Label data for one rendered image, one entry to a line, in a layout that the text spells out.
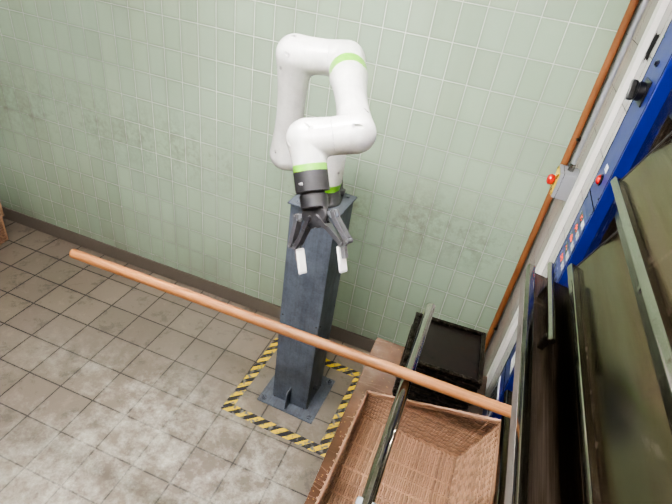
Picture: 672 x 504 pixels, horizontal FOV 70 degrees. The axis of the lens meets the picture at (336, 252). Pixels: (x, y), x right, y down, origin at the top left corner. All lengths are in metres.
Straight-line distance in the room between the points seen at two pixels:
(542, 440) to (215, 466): 1.76
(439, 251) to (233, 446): 1.40
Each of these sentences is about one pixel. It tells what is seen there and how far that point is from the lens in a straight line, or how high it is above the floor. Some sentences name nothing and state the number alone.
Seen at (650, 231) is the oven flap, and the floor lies 1.74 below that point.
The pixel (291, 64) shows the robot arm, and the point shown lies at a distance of 1.62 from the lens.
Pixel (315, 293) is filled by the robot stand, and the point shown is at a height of 0.79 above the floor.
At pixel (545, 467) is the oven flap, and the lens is 1.01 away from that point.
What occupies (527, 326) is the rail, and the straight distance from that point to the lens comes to 1.22.
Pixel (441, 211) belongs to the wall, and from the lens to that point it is 2.42.
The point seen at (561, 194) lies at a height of 1.43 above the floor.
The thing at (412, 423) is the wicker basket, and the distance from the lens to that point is 1.91.
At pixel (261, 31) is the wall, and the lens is 2.47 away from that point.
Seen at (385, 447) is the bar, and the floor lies 1.17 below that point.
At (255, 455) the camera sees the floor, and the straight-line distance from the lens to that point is 2.54.
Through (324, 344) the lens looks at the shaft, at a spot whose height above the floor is 1.20.
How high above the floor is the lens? 2.15
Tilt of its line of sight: 34 degrees down
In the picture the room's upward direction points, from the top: 9 degrees clockwise
